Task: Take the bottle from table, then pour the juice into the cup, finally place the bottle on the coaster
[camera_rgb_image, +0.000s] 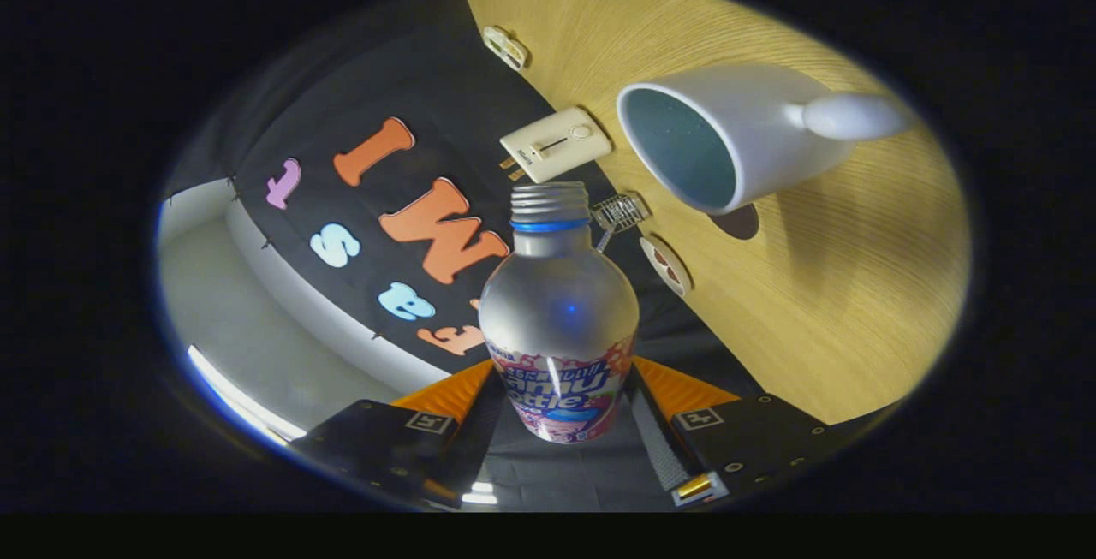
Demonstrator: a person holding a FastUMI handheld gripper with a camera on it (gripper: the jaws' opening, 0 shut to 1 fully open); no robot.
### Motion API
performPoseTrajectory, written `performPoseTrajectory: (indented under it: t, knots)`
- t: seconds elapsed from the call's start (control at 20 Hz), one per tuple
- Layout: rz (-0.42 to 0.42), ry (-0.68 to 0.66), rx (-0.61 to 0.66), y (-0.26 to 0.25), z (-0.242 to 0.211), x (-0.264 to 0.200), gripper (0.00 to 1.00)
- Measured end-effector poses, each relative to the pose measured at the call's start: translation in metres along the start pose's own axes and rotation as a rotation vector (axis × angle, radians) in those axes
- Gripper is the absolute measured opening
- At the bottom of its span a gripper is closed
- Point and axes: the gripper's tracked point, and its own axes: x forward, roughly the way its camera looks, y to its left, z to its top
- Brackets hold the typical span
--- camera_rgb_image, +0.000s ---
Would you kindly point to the wooden table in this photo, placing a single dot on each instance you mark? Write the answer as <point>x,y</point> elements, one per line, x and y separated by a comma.
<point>839,302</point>

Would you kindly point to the dark brown round coaster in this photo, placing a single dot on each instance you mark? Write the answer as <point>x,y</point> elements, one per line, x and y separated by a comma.
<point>741,223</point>

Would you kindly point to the small white holder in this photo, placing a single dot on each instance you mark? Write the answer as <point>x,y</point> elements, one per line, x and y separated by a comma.
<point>505,47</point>

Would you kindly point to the white toaster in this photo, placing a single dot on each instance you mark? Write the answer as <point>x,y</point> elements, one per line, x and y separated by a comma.
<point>561,141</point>

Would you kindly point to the silver juice bottle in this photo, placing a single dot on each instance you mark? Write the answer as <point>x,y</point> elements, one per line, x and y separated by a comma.
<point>556,311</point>

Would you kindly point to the small white plate with food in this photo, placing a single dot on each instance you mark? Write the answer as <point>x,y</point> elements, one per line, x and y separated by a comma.
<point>666,266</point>

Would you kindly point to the white cup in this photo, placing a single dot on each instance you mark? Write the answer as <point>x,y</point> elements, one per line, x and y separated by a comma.
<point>762,122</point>

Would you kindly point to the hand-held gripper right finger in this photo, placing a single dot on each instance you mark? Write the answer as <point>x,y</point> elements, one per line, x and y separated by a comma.
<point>659,448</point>

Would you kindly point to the large ceiling light panel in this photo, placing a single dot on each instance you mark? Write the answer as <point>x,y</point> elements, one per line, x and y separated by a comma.
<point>244,401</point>

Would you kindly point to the small ceiling light panel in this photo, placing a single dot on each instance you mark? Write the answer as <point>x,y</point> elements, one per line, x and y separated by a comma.
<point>479,497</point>

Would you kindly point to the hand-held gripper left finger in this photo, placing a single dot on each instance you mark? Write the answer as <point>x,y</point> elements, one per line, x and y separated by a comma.
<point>479,443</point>

